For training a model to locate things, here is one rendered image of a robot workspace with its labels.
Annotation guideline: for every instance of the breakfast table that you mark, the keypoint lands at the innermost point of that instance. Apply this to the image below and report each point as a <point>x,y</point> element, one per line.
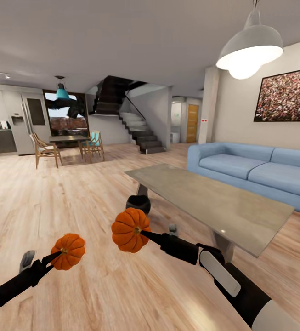
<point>53,140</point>

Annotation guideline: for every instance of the sofa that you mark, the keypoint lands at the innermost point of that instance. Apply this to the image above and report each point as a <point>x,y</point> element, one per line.
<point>268,171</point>

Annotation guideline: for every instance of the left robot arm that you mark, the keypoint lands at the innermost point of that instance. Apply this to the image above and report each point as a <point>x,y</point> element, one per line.
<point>29,275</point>

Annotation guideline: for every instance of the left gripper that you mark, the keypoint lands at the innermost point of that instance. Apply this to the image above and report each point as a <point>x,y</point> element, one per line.
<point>32,275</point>

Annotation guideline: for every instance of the picture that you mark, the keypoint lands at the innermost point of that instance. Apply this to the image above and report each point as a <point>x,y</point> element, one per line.
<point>279,98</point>

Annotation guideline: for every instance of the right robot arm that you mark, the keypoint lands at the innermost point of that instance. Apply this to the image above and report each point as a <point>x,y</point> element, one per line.
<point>259,311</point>

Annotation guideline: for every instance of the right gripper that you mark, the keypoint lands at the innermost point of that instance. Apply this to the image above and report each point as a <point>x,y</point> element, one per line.
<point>172,245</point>

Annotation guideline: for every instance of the cauldron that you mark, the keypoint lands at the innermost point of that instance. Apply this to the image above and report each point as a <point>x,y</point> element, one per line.
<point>141,202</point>

